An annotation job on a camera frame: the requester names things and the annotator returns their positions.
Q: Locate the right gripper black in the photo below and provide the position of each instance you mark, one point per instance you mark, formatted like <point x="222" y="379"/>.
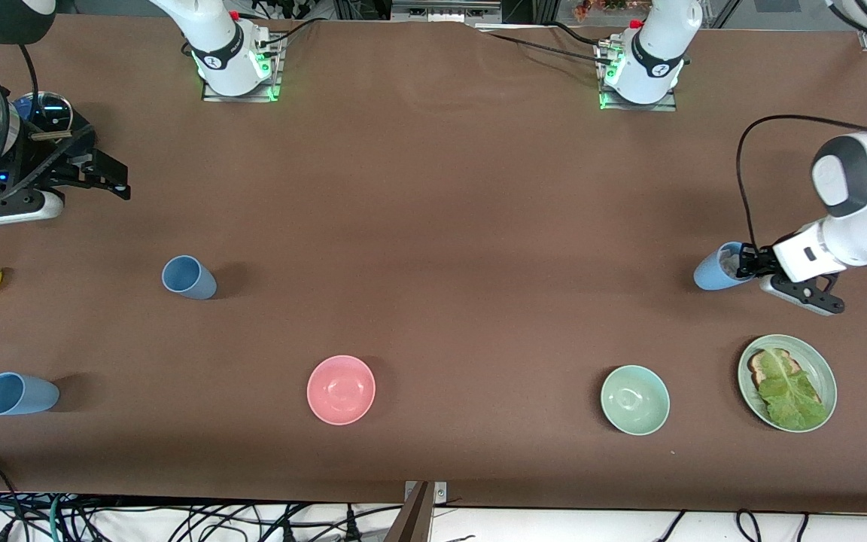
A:
<point x="48" y="162"/>

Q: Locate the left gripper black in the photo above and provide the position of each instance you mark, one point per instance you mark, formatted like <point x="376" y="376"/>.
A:
<point x="754" y="264"/>

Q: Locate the white tissue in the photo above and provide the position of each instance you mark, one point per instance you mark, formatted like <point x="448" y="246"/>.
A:
<point x="729" y="257"/>

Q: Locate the blue plastic cup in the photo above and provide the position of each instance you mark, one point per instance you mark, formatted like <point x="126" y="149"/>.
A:
<point x="19" y="395"/>
<point x="193" y="280"/>
<point x="712" y="272"/>

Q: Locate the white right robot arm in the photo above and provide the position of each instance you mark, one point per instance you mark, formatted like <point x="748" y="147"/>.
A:
<point x="215" y="38"/>

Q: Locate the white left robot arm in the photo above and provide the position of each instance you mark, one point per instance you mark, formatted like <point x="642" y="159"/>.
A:
<point x="862" y="196"/>

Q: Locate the toasted bread slice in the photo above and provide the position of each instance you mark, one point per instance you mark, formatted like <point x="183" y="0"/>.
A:
<point x="759" y="369"/>

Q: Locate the green plate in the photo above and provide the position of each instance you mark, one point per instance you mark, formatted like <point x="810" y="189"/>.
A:
<point x="817" y="361"/>

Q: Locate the green lettuce leaf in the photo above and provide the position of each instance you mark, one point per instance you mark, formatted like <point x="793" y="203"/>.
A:
<point x="791" y="395"/>

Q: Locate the mint green bowl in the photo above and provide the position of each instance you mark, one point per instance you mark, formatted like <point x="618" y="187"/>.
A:
<point x="635" y="400"/>

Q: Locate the orange flowers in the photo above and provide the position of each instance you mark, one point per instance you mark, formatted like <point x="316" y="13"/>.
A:
<point x="591" y="9"/>

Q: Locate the pink bowl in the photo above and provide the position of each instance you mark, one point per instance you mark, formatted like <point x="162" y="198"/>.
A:
<point x="341" y="391"/>

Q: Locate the grey metal box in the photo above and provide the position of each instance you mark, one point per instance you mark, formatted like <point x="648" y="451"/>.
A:
<point x="445" y="11"/>

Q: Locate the dark grey metal bar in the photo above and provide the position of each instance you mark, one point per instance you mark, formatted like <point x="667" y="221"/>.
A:
<point x="412" y="523"/>

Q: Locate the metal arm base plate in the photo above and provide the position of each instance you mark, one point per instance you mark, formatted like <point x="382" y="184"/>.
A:
<point x="637" y="107"/>
<point x="241" y="98"/>

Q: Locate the metal table edge bracket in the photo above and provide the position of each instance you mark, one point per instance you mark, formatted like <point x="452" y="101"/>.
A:
<point x="441" y="493"/>

